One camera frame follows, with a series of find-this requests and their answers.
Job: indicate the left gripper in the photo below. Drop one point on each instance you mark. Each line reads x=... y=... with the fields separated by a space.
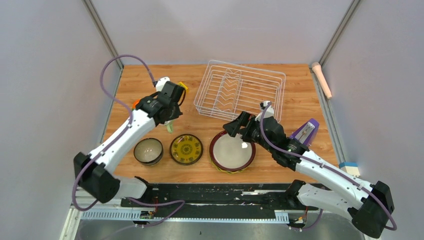
x=177 y=113

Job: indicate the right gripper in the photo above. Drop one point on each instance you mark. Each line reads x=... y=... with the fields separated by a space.
x=233 y=128

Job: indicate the brown-rimmed white plate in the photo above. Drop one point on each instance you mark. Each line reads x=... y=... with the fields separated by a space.
x=231 y=153

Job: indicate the yellow dotted plate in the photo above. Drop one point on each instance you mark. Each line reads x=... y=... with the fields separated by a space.
x=230 y=172

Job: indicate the dark blue bowl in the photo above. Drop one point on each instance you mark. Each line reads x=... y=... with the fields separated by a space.
x=148 y=151

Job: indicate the yellow patterned black-rimmed plate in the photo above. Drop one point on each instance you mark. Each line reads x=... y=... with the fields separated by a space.
x=186 y=149

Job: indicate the black plate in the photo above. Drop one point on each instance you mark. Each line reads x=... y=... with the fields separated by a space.
x=200 y=155

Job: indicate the light green mug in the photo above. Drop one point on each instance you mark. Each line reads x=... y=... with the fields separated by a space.
x=169 y=126

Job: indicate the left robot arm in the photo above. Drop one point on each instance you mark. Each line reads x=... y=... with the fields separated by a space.
x=94 y=171

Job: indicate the yellow toy brick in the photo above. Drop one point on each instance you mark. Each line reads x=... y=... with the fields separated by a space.
x=184 y=86

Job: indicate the orange toy on grey base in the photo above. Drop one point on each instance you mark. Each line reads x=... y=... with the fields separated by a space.
x=134 y=105

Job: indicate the purple metronome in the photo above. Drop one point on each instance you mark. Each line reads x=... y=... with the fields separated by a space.
x=307 y=132

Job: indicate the blue and white toy brick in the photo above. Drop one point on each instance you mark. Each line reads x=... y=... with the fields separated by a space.
x=350 y=168

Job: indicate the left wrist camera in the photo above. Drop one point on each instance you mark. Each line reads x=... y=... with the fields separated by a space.
x=161 y=83

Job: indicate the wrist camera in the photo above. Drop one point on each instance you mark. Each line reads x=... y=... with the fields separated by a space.
x=161 y=83
x=267 y=110

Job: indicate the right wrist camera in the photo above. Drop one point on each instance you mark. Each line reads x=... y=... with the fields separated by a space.
x=267 y=110

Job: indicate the white wire dish rack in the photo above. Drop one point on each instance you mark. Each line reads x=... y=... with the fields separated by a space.
x=227 y=89

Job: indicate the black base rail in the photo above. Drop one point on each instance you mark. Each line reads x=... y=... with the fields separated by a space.
x=223 y=201

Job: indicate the beige cylinder handle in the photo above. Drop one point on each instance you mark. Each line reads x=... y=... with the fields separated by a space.
x=317 y=69

